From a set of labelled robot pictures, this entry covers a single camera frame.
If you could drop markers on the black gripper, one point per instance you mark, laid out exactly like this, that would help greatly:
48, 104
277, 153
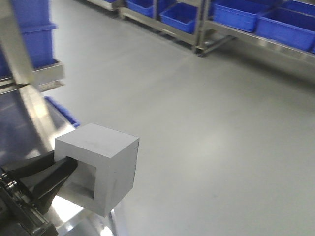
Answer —
28, 187

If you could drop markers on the gray hollow cube base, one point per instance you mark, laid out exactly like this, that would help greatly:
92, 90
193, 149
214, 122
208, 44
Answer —
106, 168

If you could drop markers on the blue plastic bin right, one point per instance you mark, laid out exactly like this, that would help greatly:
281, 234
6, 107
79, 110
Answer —
36, 28

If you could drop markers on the distant steel shelf rack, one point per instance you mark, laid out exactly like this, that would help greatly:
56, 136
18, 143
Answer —
208, 34

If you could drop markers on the stainless steel rack frame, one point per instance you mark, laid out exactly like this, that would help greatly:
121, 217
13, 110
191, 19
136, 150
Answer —
29, 123

